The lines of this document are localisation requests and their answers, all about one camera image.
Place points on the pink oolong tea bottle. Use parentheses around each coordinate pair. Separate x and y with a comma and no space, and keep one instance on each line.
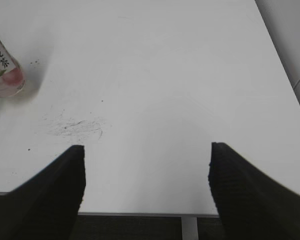
(12,78)

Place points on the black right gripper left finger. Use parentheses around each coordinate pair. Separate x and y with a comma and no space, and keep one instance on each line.
(46,206)

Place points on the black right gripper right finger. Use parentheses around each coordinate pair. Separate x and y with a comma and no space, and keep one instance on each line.
(250,204)

